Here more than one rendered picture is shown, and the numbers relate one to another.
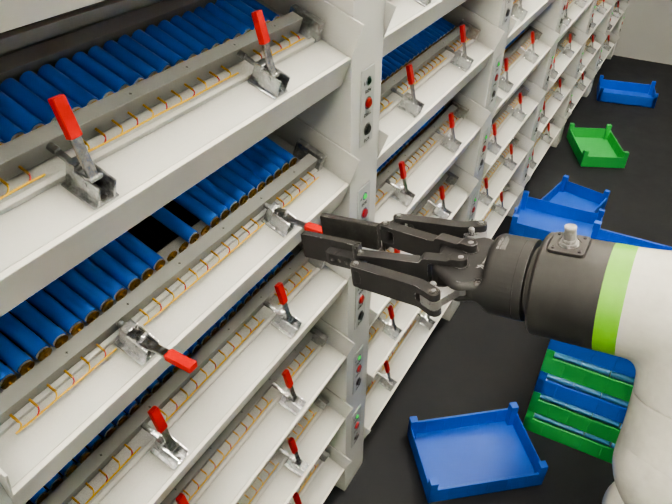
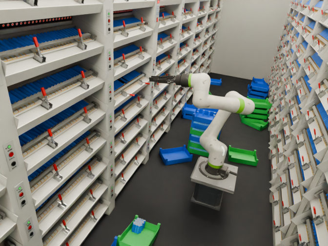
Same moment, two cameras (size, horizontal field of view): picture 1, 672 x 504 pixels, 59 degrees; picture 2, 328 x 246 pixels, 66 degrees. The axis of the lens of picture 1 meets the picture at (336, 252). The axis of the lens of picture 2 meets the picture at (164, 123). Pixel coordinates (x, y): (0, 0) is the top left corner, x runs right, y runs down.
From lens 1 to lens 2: 1.26 m
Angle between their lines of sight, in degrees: 14
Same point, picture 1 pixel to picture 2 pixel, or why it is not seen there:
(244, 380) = (133, 112)
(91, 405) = (120, 99)
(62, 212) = (122, 68)
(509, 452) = (184, 155)
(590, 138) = not seen: hidden behind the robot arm
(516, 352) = (185, 138)
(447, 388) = (168, 145)
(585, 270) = (187, 75)
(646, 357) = (194, 84)
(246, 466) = (131, 135)
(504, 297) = (177, 80)
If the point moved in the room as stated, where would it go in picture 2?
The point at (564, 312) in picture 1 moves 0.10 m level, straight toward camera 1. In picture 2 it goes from (184, 80) to (181, 85)
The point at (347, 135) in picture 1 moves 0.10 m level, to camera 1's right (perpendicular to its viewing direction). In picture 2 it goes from (150, 70) to (162, 70)
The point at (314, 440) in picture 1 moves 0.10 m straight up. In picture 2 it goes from (140, 142) to (140, 133)
